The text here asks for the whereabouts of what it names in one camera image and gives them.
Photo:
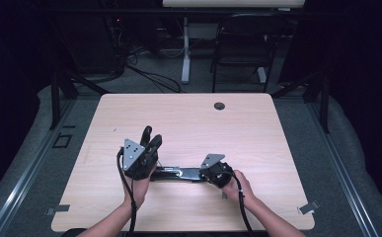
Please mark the white desk leg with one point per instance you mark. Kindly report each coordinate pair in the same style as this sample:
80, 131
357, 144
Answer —
186, 49

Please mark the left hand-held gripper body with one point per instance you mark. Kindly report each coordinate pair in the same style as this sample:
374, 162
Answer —
139, 163

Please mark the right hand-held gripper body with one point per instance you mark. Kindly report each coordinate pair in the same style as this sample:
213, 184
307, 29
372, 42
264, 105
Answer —
219, 173

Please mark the dark equipment cabinet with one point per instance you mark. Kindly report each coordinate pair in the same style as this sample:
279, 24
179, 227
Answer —
90, 42

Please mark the aluminium floor rail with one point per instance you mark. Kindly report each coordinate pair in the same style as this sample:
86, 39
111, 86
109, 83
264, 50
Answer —
24, 174
346, 177

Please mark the black stapler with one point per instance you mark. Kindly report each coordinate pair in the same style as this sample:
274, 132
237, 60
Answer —
178, 173

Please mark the short white desk foot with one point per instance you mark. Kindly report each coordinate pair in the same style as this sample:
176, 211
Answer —
262, 75

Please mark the black table grommet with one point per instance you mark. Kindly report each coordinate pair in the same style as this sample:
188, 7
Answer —
219, 106

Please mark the small strip of staples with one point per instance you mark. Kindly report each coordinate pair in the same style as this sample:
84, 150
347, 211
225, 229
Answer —
223, 196

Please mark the white desk top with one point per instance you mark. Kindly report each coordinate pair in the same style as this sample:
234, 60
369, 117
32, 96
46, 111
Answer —
233, 3

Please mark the person's left hand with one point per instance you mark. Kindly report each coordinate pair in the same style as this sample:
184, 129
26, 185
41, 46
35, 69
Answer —
139, 191

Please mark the black folding chair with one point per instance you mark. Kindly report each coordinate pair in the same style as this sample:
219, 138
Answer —
244, 49

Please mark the person's right hand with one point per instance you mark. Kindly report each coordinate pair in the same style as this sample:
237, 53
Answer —
241, 191

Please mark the black metal stand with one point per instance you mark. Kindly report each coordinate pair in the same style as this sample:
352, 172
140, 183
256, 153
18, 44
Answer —
321, 98
58, 95

